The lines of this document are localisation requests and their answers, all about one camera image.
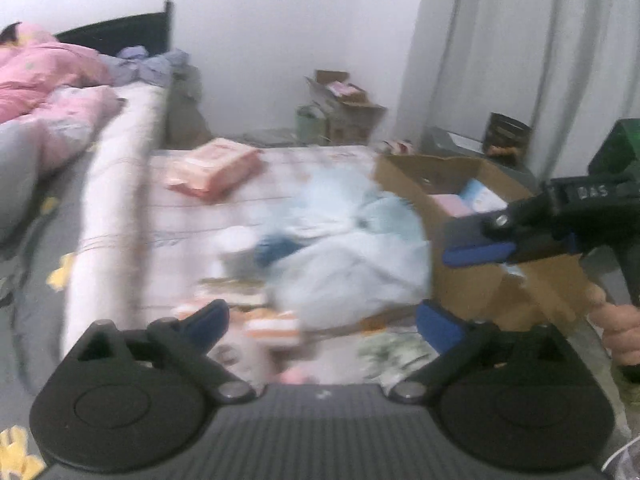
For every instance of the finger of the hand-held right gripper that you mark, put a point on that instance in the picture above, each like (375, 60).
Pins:
(520, 222)
(475, 254)

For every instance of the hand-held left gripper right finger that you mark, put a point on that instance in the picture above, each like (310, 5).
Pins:
(440, 325)

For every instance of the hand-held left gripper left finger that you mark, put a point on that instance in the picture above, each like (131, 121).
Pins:
(207, 317)

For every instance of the large brown cardboard box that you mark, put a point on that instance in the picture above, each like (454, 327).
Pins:
(490, 290)

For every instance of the light blue plastic bag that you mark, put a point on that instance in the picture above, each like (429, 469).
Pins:
(350, 260)

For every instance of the person's right hand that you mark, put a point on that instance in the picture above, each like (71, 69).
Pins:
(622, 330)

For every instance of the white and blue packet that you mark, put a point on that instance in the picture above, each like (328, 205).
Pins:
(482, 195)

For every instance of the green patterned cloth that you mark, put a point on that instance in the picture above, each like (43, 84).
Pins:
(395, 355)

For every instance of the pink flat packet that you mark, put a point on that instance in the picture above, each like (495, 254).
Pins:
(450, 205)

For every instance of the orange and white packet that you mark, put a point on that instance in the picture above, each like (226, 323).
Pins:
(272, 327)

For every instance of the white cup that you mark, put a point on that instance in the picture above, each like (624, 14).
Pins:
(237, 252)

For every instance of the dark paper bag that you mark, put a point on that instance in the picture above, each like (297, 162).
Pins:
(507, 137)

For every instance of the pink checked bed sheet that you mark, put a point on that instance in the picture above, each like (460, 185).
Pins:
(185, 230)

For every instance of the grey cabinet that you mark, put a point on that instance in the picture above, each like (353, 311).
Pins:
(450, 142)

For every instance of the small box of clutter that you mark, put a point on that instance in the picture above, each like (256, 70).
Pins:
(397, 147)

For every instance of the white fleece blanket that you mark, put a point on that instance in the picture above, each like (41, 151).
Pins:
(115, 200)

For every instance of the pink tissue pack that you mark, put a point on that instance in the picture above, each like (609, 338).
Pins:
(215, 167)

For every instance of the grey curtain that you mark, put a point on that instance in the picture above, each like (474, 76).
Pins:
(525, 50)

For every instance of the grey flowered bed sheet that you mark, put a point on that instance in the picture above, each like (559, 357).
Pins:
(30, 300)

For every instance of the open cardboard box with packets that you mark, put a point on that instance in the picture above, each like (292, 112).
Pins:
(345, 105)

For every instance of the pale green bin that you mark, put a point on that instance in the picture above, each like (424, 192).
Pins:
(310, 125)

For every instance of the grey pillow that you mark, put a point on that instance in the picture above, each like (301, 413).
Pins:
(17, 180)

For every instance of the purple crumpled clothes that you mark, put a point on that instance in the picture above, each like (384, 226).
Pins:
(145, 65)

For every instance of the pink quilt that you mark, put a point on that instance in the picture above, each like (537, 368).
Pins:
(45, 80)

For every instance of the black headboard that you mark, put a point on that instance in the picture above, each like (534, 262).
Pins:
(125, 30)

